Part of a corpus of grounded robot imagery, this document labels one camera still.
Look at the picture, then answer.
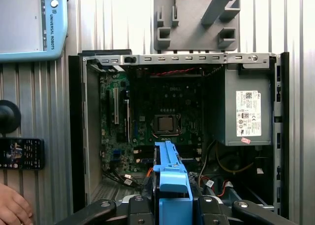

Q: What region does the hard disk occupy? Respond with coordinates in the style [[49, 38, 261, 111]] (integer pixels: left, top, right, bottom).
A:
[[152, 140, 195, 225]]

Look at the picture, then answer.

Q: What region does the thin yellow wire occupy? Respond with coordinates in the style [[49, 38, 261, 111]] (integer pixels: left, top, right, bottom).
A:
[[214, 140, 254, 174]]

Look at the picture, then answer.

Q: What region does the CPU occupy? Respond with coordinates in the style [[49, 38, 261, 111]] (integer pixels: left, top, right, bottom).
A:
[[157, 116, 175, 132]]

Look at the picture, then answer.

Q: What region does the black open PC case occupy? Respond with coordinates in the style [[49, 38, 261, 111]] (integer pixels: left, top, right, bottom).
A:
[[68, 49, 290, 220]]

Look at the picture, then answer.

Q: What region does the black cable bundle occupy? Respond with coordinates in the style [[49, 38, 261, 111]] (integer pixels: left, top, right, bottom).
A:
[[103, 169, 145, 188]]

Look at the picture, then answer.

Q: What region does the black smartphone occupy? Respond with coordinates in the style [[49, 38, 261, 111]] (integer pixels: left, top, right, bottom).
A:
[[0, 137, 45, 171]]

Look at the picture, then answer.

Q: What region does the round black knob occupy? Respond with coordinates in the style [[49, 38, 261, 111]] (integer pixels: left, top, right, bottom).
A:
[[0, 99, 22, 135]]

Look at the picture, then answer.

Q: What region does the green motherboard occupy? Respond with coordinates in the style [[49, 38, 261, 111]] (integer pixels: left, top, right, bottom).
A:
[[99, 72, 205, 179]]

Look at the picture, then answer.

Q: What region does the bare person hand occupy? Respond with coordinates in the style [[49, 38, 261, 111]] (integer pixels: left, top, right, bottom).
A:
[[0, 182, 34, 225]]

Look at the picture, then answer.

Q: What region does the black RAM stick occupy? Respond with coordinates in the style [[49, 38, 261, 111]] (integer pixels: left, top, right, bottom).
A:
[[136, 156, 197, 163], [134, 146, 203, 155]]

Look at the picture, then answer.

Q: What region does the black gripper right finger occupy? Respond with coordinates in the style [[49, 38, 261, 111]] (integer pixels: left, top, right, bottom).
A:
[[198, 196, 296, 225]]

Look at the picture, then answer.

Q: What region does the red twisted wire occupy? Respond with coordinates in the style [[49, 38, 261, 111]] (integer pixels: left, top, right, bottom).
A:
[[150, 67, 197, 76]]

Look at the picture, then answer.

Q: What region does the grey power supply unit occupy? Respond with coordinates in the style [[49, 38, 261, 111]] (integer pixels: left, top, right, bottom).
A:
[[209, 64, 274, 147]]

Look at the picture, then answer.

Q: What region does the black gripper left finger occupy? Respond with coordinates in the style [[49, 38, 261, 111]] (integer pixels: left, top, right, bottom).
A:
[[55, 194, 155, 225]]

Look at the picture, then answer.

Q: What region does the orange flat wire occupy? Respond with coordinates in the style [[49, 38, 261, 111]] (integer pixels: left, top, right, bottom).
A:
[[144, 167, 155, 180]]

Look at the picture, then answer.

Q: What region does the grey parts rack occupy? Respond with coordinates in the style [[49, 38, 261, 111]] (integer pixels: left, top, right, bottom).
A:
[[153, 0, 241, 55]]

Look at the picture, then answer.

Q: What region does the CPU socket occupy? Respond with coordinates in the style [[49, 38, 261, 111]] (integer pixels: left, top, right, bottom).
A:
[[152, 113, 182, 137]]

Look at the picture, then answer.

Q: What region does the pale blue teach pendant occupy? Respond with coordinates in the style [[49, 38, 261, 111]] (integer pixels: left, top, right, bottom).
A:
[[0, 0, 69, 63]]

